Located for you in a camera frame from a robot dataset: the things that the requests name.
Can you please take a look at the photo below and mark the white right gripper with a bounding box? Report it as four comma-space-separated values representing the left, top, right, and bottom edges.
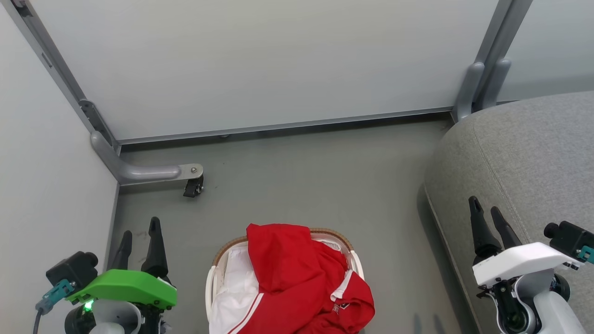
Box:
468, 196, 583, 287

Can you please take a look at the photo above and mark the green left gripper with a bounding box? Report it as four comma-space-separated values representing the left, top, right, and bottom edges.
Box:
66, 216, 178, 309

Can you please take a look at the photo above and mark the red white-trimmed garment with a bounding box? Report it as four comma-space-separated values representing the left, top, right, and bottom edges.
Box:
236, 223, 376, 334

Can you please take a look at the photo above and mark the grey fabric sofa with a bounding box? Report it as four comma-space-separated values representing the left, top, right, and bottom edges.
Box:
423, 90, 594, 334

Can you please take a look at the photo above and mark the white woven laundry basket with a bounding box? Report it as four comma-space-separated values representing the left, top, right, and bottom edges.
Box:
205, 227, 365, 334

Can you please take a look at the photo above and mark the grey partition foot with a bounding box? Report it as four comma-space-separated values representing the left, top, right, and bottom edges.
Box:
90, 131, 204, 186

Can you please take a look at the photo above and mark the black caster wheel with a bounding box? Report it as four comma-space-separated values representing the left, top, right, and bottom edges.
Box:
183, 176, 205, 199

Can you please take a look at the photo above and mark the white basket liner fabric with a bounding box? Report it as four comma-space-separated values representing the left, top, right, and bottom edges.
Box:
209, 245, 261, 334

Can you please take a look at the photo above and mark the teal plug grey cable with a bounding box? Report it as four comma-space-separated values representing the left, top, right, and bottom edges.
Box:
33, 279, 76, 334

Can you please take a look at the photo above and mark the grey double partition post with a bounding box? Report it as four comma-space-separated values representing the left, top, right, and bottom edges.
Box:
452, 0, 534, 123

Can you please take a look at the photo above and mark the grey partition bottom rail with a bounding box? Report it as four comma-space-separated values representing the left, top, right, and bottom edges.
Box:
116, 107, 454, 145

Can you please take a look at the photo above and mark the grey partition frame post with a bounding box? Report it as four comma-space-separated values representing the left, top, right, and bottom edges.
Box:
0, 0, 122, 154

